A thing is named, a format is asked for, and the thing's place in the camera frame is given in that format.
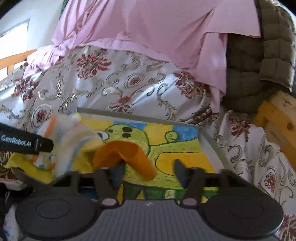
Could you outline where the orange felt piece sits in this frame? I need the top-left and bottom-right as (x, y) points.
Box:
(92, 141), (156, 181)

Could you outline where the striped pastel cloth pouch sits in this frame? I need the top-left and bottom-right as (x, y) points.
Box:
(4, 113), (103, 183)

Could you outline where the grey tray with cartoon lining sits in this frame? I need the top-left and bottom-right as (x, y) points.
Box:
(75, 110), (223, 200)

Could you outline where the floral satin bedspread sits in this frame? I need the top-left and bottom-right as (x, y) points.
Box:
(1, 46), (295, 240)

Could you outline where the olive quilted puffer jacket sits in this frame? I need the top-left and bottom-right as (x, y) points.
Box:
(221, 1), (295, 113)

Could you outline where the pink hanging sheet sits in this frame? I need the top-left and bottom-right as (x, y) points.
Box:
(24, 1), (261, 113)

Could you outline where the window with white frame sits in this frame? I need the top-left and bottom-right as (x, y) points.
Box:
(0, 18), (31, 82)

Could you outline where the wooden bed frame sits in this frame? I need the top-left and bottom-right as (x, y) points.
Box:
(0, 49), (296, 172)

